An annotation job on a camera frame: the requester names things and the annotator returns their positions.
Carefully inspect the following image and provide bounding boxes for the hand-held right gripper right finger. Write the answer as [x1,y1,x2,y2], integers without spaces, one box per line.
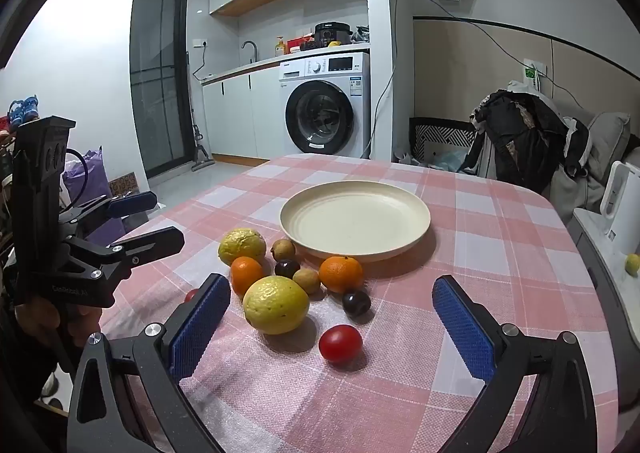
[431,275,598,453]

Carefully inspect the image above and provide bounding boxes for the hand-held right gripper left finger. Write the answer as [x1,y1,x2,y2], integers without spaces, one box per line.
[67,273,233,453]

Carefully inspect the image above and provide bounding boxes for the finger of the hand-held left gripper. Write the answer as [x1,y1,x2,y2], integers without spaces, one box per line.
[57,191,158,237]
[64,226,186,271]

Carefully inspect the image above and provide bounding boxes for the orange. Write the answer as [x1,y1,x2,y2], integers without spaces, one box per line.
[318,256,364,295]
[230,256,265,299]

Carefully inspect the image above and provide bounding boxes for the large yellow fruit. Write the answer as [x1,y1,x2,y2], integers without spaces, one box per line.
[243,275,311,336]
[218,228,267,266]

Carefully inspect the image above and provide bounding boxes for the dark plum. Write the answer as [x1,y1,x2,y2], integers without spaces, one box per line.
[274,258,301,280]
[342,289,372,318]

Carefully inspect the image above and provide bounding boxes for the cream round plate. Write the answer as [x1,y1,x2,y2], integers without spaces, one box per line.
[279,181,432,262]

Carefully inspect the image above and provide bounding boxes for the person's left hand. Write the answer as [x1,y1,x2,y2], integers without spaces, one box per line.
[14,300,103,350]

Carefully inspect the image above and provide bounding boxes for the brown patterned box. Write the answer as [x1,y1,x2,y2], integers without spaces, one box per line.
[107,173,138,197]

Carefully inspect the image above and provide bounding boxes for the purple plastic bag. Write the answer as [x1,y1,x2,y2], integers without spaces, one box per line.
[61,147,126,244]

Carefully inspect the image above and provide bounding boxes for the grey stick vacuum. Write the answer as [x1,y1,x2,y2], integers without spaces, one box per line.
[185,50,216,172]

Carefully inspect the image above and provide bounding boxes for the pink checked tablecloth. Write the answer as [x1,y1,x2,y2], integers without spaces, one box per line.
[97,154,621,453]

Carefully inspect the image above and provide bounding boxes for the blue shoes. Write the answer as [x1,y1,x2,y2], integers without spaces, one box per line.
[7,94,40,126]

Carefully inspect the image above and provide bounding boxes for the small brown fruit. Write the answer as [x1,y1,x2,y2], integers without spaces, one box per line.
[292,267,322,295]
[270,238,297,264]

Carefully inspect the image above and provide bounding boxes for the dark glass door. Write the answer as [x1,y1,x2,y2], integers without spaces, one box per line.
[130,0,193,178]

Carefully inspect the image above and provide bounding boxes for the white base cabinets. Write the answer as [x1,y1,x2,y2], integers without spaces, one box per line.
[201,64,288,160]

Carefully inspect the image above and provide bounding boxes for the white side cabinet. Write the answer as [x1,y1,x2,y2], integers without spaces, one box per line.
[572,208,640,409]

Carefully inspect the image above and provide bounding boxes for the grey sofa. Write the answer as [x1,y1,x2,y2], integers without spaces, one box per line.
[547,100,640,221]

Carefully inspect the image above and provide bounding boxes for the black patterned basket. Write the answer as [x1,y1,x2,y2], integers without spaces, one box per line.
[409,117,478,166]

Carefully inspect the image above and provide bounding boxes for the black jacket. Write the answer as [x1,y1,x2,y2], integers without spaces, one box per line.
[460,89,591,184]

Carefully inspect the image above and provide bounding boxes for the white electric kettle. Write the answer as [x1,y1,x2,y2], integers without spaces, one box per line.
[600,160,640,239]

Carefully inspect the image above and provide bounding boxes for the white washing machine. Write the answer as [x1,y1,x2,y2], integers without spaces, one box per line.
[278,52,372,160]

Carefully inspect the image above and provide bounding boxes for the grey pillow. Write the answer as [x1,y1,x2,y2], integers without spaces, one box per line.
[585,112,632,184]

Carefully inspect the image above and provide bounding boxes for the black pressure cooker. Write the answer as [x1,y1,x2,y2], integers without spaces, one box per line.
[314,22,351,51]

